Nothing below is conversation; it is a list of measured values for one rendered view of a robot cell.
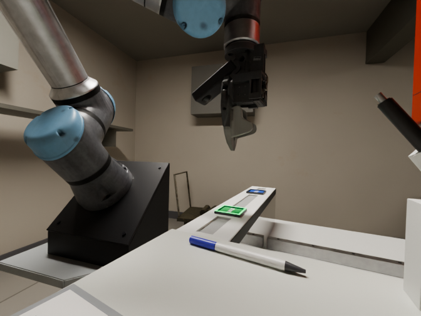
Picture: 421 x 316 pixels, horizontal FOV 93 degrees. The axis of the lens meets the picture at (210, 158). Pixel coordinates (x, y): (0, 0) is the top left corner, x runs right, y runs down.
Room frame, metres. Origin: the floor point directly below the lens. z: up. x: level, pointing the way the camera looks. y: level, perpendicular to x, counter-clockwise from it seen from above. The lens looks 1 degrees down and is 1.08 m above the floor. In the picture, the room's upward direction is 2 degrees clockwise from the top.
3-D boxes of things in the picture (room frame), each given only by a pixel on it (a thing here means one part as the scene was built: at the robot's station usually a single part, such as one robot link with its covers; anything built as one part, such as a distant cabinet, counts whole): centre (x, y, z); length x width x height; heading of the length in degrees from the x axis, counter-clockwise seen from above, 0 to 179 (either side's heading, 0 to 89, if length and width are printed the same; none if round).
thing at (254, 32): (0.43, -0.06, 1.33); 0.08 x 0.08 x 0.05
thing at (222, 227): (0.55, -0.10, 0.89); 0.55 x 0.09 x 0.14; 155
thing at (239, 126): (0.41, -0.06, 1.14); 0.06 x 0.03 x 0.09; 65
